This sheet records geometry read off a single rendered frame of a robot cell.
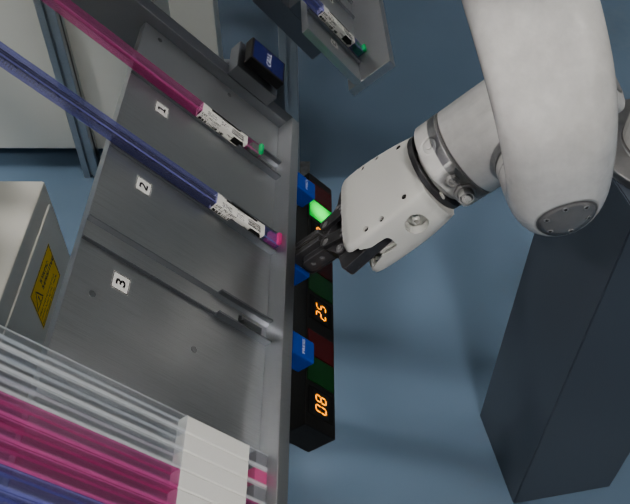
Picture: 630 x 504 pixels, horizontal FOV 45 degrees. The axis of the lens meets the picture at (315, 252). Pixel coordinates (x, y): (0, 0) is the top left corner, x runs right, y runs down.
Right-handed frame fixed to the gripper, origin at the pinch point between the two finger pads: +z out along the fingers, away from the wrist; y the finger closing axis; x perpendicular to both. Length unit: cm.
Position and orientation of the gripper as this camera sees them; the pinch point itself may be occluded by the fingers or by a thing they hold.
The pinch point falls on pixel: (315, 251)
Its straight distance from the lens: 76.4
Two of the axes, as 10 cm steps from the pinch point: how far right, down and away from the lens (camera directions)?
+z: -7.2, 4.8, 5.1
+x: -7.0, -4.9, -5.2
